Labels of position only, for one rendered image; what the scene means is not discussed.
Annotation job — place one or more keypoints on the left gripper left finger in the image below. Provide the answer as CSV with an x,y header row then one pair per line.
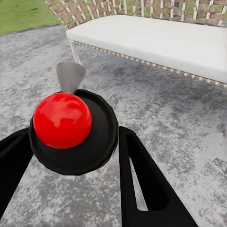
x,y
15,155

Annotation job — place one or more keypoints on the insectifuge atomizer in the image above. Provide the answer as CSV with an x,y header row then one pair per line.
x,y
75,131

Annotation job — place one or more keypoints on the garden chair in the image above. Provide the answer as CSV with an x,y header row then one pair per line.
x,y
193,46

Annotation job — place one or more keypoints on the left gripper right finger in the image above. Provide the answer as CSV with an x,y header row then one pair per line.
x,y
165,208

